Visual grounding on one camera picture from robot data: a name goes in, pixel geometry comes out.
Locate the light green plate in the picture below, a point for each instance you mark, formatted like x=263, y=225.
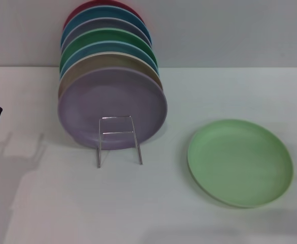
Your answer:
x=239, y=162

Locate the purple plate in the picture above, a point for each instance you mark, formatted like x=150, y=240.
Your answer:
x=100, y=101

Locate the beige plate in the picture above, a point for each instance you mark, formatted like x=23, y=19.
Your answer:
x=100, y=61

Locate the maroon plate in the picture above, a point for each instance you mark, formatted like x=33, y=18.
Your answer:
x=72, y=12

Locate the light blue plate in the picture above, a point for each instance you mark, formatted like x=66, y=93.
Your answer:
x=105, y=47

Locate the dark green plate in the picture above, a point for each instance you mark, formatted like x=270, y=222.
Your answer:
x=107, y=35

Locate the grey lavender plate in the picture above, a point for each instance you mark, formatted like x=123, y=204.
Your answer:
x=107, y=24

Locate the teal blue plate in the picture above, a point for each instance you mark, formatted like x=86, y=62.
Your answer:
x=107, y=12

